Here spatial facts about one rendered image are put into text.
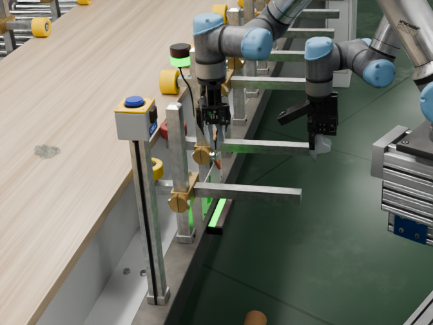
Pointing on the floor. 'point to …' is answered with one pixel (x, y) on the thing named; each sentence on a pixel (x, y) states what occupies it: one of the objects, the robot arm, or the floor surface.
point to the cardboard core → (255, 318)
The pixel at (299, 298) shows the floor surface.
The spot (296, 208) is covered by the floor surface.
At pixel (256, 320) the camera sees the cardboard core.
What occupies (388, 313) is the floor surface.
